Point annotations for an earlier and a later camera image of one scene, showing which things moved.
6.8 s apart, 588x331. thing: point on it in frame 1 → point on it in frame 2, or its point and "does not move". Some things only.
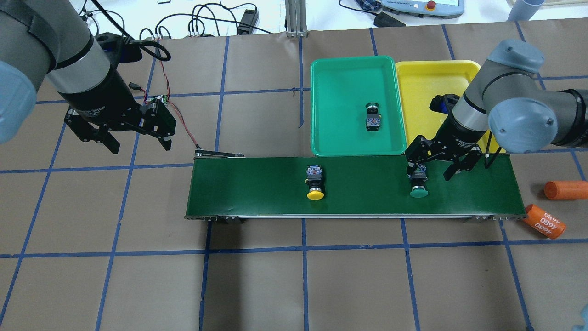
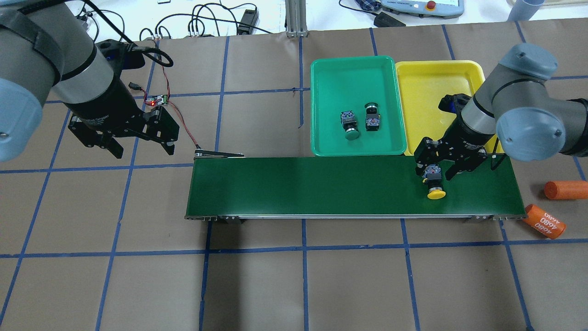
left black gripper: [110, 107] does not move
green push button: [418, 181] → [349, 123]
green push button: [373, 118] does not move
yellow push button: [314, 180] → [432, 177]
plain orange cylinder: [566, 190] does not move
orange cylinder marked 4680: [542, 221] does not move
